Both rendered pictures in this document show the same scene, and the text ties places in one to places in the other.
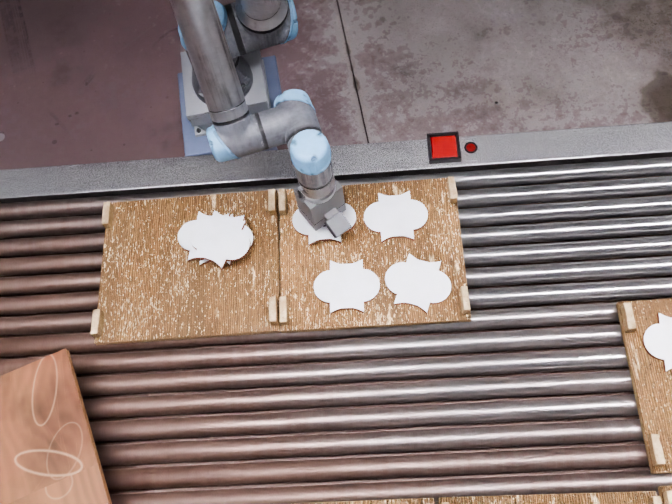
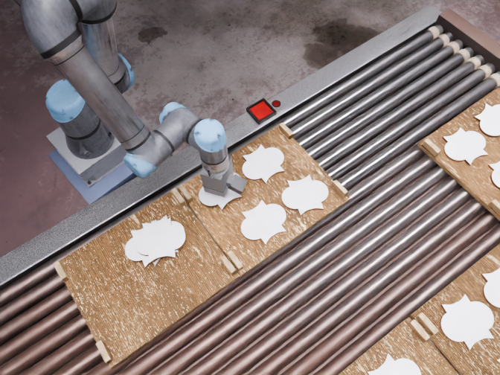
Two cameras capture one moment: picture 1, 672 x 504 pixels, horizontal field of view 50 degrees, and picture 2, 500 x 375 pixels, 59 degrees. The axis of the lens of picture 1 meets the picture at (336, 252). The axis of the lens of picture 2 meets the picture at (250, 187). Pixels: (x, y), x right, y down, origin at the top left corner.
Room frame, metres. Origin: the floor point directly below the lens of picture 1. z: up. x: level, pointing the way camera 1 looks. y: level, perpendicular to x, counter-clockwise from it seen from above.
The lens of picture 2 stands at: (0.21, 0.35, 2.14)
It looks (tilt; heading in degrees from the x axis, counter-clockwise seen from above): 62 degrees down; 320
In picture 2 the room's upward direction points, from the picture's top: 4 degrees counter-clockwise
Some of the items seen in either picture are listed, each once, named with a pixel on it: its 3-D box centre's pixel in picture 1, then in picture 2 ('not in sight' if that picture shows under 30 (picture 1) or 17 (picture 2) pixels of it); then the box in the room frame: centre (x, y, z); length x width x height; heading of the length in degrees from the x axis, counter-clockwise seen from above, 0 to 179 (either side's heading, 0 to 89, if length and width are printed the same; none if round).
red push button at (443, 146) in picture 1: (443, 147); (261, 111); (0.90, -0.30, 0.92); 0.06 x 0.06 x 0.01; 82
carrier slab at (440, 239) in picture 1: (370, 252); (262, 193); (0.67, -0.08, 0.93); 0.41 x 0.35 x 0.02; 82
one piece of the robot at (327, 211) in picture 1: (325, 206); (224, 175); (0.74, 0.00, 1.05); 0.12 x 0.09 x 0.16; 27
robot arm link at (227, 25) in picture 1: (209, 35); (73, 106); (1.19, 0.19, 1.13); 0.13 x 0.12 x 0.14; 97
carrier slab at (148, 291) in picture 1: (189, 264); (146, 270); (0.72, 0.33, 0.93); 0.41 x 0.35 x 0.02; 83
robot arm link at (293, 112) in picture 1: (290, 122); (178, 126); (0.86, 0.04, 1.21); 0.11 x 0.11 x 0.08; 7
